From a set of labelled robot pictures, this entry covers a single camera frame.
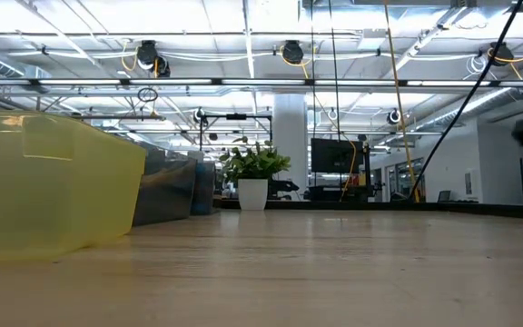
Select green potted plant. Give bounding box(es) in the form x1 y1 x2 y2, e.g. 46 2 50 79
219 135 292 185

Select white plant pot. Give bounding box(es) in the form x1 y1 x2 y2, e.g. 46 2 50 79
237 178 270 212

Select white column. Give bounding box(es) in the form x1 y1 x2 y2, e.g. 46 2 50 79
272 94 309 201

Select dark blue plastic bin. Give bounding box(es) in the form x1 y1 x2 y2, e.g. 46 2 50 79
191 161 218 216

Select black monitor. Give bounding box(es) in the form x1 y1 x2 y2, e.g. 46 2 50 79
310 137 365 174

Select grey plastic bin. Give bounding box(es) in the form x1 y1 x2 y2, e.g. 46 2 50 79
132 147 198 227

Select yellow translucent plastic bin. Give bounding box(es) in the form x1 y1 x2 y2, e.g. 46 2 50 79
0 110 148 261

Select black overhead camera frame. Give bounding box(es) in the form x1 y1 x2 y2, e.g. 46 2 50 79
199 113 274 152

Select ceiling light rail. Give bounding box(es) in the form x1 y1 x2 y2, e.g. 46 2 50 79
0 77 523 89

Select thin black hanging cable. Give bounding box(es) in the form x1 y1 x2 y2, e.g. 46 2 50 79
310 0 318 187
327 0 342 143

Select black ceiling cable reel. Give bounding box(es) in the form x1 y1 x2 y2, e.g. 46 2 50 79
488 41 515 68
135 39 172 78
281 39 306 66

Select black table frame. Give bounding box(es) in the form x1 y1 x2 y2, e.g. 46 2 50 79
213 198 523 222

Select yellow hanging cable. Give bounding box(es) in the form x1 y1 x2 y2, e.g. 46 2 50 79
382 0 421 204

